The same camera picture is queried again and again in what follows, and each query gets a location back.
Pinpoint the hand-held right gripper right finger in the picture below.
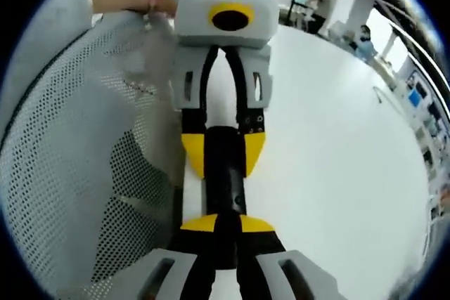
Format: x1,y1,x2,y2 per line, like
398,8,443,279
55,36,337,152
236,214,340,300

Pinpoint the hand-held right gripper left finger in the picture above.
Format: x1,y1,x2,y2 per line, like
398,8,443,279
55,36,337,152
135,213,221,300

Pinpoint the grey mesh basket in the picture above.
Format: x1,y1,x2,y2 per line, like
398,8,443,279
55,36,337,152
0,15,184,294

